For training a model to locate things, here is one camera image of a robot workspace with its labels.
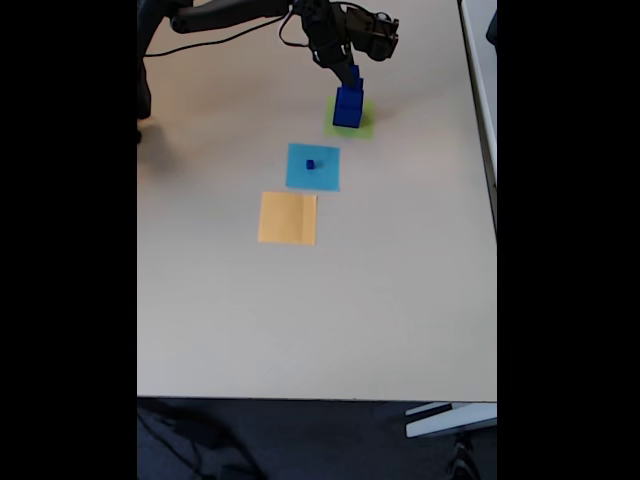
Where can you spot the dark blue object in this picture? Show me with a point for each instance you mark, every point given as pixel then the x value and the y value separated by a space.
pixel 492 27

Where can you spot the medium blue cube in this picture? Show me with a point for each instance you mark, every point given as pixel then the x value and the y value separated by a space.
pixel 350 95

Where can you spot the light blue paper square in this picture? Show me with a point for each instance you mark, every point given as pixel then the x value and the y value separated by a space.
pixel 300 177

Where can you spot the large blue cube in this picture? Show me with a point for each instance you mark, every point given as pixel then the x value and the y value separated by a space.
pixel 347 115

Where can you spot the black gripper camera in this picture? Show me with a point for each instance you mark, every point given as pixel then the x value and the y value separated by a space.
pixel 386 25

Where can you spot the white desk with dark edge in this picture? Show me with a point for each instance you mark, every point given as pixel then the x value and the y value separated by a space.
pixel 482 75

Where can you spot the green paper square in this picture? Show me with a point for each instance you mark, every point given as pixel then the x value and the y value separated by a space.
pixel 368 125

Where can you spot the orange paper square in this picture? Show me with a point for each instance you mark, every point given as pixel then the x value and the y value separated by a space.
pixel 287 220

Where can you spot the small blue cube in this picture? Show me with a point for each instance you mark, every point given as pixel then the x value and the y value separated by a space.
pixel 355 77

